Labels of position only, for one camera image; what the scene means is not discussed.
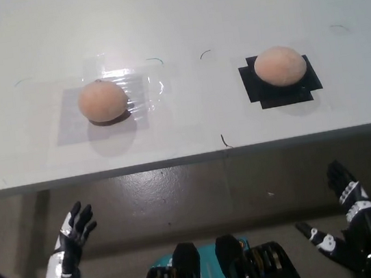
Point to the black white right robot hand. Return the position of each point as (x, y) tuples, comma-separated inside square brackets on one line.
[(362, 214)]

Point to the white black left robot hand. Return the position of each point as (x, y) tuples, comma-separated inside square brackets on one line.
[(64, 246)]

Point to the peach dumpling toy with sunglasses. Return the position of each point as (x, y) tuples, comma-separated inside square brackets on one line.
[(102, 100)]

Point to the peach dumpling toy smiling face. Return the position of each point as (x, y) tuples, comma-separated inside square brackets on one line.
[(280, 65)]

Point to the grey table leg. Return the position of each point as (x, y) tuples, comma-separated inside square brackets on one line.
[(40, 228)]

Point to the grey square patch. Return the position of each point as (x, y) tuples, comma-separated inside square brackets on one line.
[(71, 127)]

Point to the black tape patch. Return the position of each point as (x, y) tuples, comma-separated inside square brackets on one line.
[(283, 95)]

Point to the black teal robot torso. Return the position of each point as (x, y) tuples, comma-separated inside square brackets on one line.
[(221, 272)]

